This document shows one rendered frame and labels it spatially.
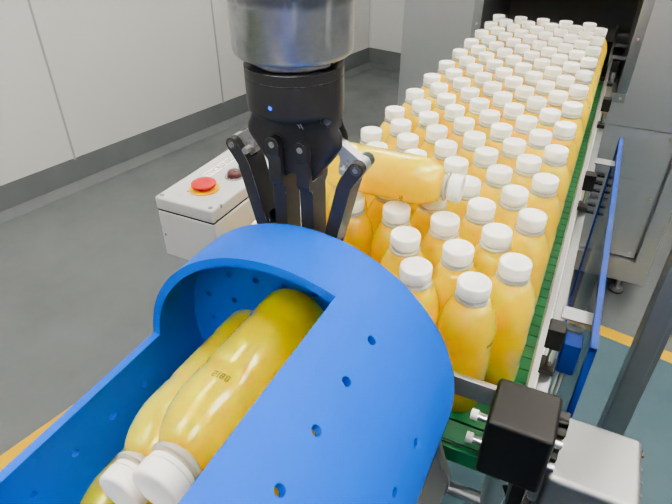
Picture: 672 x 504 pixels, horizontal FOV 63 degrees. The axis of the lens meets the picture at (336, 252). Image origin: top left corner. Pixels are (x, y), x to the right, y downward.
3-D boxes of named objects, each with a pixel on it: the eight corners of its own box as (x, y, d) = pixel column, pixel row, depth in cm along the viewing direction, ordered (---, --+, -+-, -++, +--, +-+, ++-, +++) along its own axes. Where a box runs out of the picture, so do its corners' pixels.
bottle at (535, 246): (521, 341, 82) (547, 243, 72) (478, 323, 85) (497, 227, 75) (537, 316, 87) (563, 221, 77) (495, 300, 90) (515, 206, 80)
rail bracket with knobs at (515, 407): (456, 471, 64) (468, 414, 58) (472, 425, 70) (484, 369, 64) (544, 506, 61) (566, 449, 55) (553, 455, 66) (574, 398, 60)
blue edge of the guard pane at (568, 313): (497, 531, 104) (557, 338, 75) (555, 292, 163) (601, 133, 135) (524, 543, 102) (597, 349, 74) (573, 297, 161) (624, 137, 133)
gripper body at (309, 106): (366, 51, 42) (363, 162, 47) (271, 39, 45) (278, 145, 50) (321, 79, 36) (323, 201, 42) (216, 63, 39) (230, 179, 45)
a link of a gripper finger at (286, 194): (280, 139, 43) (264, 136, 43) (284, 256, 49) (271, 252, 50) (304, 122, 46) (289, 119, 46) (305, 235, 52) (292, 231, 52)
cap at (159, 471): (199, 498, 37) (182, 522, 36) (154, 475, 39) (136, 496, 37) (193, 465, 35) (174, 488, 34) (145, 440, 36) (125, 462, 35)
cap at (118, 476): (127, 453, 40) (109, 473, 39) (164, 490, 41) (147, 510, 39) (108, 462, 43) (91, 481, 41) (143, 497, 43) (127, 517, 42)
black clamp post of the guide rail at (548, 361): (535, 372, 77) (548, 329, 72) (538, 358, 79) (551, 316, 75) (551, 377, 76) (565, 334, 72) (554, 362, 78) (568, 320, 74)
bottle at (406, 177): (337, 129, 79) (458, 152, 74) (345, 156, 85) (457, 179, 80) (320, 169, 77) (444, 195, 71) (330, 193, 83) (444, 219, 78)
